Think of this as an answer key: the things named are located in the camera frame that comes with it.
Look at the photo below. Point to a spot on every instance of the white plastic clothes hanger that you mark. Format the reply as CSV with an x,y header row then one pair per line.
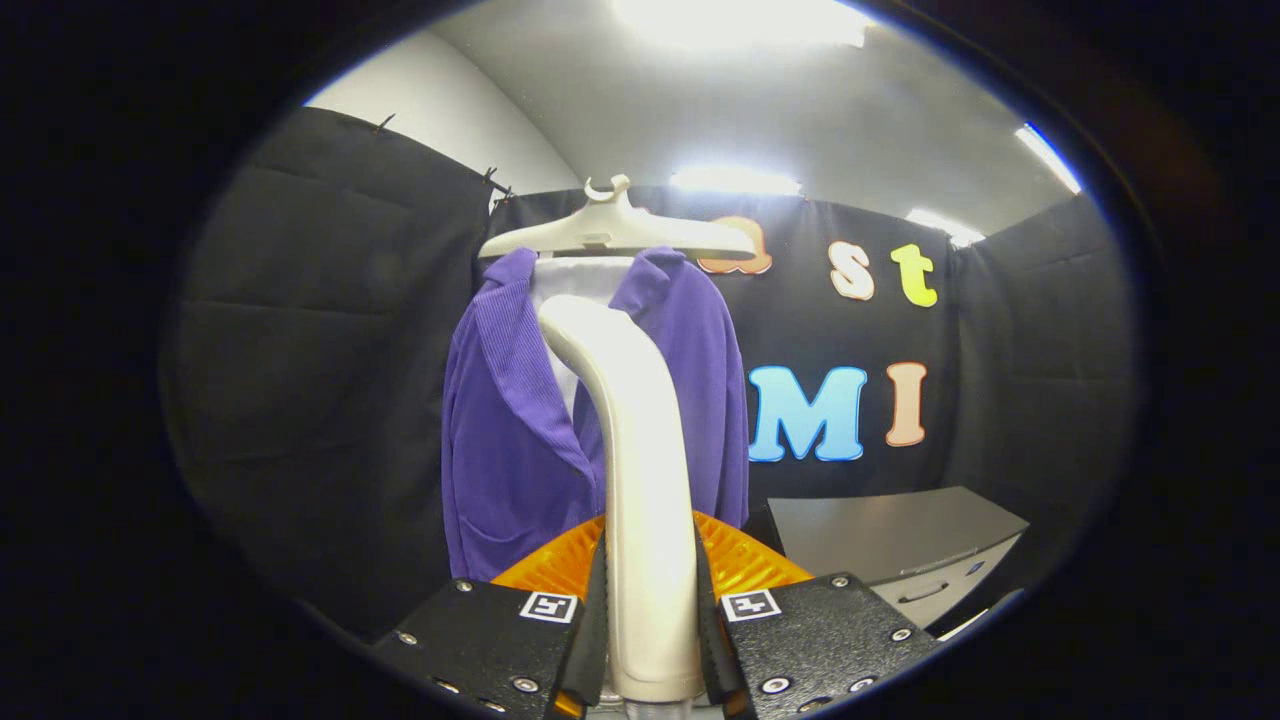
x,y
610,232

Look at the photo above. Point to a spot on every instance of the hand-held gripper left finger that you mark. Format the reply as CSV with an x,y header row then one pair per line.
x,y
480,640

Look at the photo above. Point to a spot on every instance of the grey cabinet with drawers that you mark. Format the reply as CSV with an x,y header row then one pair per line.
x,y
880,530

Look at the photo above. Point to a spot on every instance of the long ceiling light strip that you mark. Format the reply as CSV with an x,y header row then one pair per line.
x,y
735,181

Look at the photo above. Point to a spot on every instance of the small ceiling light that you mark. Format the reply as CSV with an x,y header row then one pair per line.
x,y
945,228

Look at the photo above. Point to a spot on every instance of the large ceiling light panel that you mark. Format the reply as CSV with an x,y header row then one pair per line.
x,y
740,20

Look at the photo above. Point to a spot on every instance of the white garment steamer head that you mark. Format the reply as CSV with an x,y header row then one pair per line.
x,y
645,480

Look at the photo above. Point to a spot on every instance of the purple jacket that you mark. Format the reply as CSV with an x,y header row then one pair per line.
x,y
500,450

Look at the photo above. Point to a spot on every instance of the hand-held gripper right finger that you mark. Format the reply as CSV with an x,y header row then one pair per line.
x,y
830,640

